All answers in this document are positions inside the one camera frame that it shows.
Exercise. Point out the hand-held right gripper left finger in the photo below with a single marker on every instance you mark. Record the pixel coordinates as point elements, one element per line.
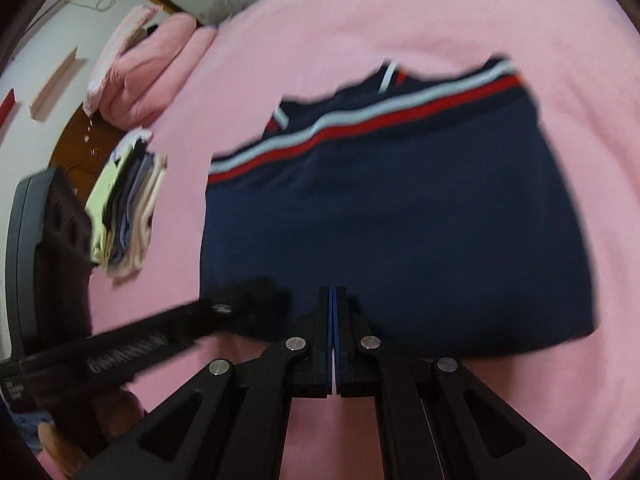
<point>322,320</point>

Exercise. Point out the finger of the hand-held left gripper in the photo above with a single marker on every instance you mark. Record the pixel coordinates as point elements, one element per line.
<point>210,312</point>

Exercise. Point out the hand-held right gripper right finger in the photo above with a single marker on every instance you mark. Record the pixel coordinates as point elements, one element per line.
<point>342,320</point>

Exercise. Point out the navy and red baseball jacket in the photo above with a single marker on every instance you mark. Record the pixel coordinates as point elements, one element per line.
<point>400,210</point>

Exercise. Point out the stack of folded clothes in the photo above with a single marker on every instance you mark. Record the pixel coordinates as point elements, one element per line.
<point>130,200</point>

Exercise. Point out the person's left hand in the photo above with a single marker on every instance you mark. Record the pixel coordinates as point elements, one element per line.
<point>60,447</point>

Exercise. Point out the wooden headboard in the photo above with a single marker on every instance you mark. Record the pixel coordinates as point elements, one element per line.
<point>70,145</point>

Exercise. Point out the folded pink quilt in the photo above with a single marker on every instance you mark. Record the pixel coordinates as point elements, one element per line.
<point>155,65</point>

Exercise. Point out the pink lace-edged pillow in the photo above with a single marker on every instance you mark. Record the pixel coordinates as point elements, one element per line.
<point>115,45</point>

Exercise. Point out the pink fleece bed blanket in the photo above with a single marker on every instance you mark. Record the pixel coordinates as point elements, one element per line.
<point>350,20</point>

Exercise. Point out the red wall strip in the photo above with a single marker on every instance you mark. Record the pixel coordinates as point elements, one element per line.
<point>6,110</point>

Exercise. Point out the light wooden wall strip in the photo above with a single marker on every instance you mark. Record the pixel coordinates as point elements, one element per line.
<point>52,85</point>

